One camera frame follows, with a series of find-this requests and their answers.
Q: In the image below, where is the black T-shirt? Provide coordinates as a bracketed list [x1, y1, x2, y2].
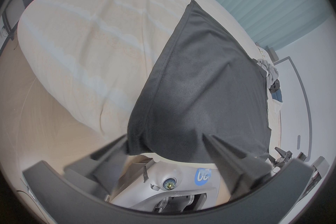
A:
[127, 0, 272, 164]

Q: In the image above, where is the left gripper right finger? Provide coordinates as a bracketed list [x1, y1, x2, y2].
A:
[202, 134, 272, 195]

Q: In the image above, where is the bed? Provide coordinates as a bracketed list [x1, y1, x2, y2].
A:
[17, 0, 313, 163]

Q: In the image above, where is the black shiny garment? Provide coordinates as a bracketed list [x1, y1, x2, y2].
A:
[269, 80, 281, 93]

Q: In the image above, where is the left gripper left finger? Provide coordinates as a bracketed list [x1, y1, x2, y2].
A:
[64, 135, 130, 194]

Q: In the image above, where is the dark blue and white garment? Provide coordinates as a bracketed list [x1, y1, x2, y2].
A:
[270, 88, 284, 113]

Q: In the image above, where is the white printed pillow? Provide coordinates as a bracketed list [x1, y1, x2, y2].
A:
[256, 44, 271, 61]

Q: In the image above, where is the grey garment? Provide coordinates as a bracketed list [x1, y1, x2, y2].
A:
[256, 58, 279, 84]

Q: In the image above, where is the grey bedside table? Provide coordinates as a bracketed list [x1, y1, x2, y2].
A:
[262, 46, 279, 61]

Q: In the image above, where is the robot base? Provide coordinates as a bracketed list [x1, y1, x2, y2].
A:
[105, 153, 221, 213]

